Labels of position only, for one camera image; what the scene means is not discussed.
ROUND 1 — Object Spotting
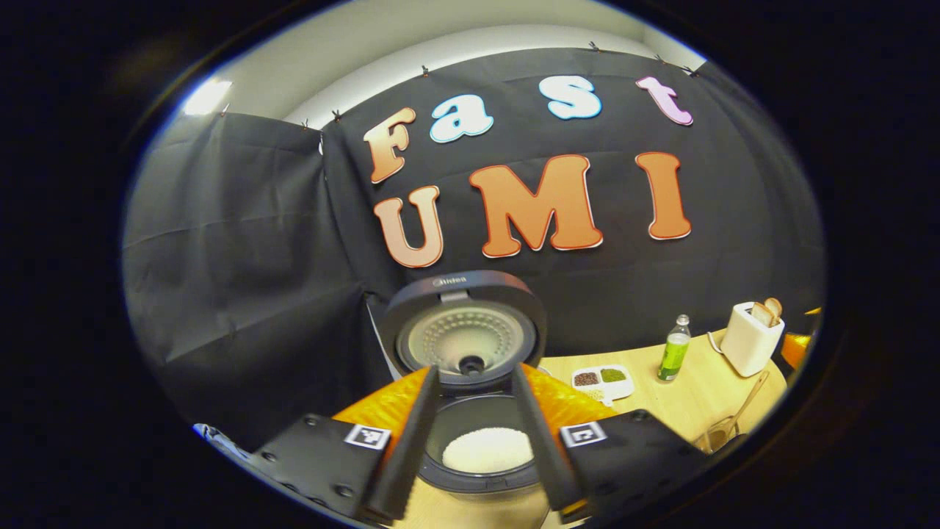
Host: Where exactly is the white divided dish of beans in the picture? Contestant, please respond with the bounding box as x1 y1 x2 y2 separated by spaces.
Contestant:
571 364 635 404

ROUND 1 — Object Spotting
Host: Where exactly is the ceiling light panel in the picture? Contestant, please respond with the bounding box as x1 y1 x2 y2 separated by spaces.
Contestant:
182 77 234 117

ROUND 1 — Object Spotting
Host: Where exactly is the metal wire chopstick holder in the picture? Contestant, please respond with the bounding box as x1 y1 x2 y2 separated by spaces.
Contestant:
693 414 747 454

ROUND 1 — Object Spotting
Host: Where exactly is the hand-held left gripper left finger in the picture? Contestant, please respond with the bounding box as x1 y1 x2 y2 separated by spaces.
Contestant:
246 365 443 526

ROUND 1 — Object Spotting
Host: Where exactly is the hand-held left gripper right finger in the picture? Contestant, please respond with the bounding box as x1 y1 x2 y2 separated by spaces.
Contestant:
510 362 709 524

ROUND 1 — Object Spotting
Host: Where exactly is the green label bottle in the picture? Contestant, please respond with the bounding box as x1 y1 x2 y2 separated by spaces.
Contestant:
657 314 693 383

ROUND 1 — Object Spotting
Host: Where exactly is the black silver rice cooker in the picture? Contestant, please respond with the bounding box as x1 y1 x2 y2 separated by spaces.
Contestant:
377 270 550 504

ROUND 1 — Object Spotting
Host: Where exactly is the white toaster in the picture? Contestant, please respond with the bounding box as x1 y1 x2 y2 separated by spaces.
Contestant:
707 301 786 378

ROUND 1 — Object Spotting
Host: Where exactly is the blue cloth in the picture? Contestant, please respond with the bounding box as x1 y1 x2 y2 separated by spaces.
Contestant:
192 422 252 461

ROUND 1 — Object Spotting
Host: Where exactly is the wooden spoon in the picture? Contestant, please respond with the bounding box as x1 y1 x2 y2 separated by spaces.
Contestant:
722 370 771 436

